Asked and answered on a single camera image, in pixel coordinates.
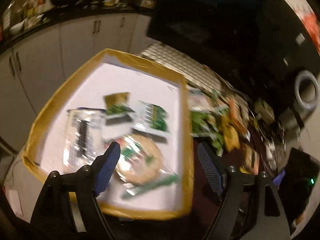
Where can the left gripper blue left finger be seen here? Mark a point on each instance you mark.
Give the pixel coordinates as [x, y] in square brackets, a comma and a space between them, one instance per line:
[103, 167]

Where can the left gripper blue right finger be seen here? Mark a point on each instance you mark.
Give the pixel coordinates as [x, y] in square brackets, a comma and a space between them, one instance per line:
[213, 168]

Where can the yellow snack bag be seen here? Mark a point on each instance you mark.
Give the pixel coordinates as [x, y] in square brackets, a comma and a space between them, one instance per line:
[229, 133]

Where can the round cracker snack pack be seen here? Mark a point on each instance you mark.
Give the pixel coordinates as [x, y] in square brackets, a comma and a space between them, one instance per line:
[140, 159]

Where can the silver barcode snack packet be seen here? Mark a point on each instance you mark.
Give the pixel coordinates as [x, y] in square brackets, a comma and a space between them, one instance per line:
[83, 137]

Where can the green pea snack packet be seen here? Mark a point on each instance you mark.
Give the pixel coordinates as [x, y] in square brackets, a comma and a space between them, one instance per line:
[118, 109]

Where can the green white snack packet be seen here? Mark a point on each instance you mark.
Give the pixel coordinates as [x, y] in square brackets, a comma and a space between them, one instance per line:
[151, 119]

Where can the yellow taped cardboard tray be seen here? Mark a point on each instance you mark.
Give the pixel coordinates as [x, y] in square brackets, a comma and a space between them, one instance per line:
[43, 146]

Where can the white computer keyboard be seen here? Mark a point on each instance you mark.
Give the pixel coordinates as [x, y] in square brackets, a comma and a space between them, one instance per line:
[197, 74]

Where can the black computer monitor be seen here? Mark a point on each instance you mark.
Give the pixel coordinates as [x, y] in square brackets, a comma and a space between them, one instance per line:
[259, 46]

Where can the white ring light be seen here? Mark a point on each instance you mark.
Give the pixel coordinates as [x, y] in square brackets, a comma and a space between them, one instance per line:
[306, 90]

